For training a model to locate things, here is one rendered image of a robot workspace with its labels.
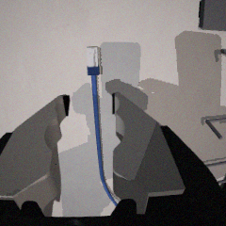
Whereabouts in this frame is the black network patch panel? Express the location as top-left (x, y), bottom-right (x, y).
top-left (199, 0), bottom-right (226, 197)

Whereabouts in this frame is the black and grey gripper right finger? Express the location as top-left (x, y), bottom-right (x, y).
top-left (112, 92), bottom-right (226, 226)

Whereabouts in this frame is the blue cable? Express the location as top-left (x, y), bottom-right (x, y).
top-left (91, 75), bottom-right (117, 206)

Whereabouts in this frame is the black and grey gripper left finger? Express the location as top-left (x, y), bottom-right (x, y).
top-left (0, 94), bottom-right (70, 217)

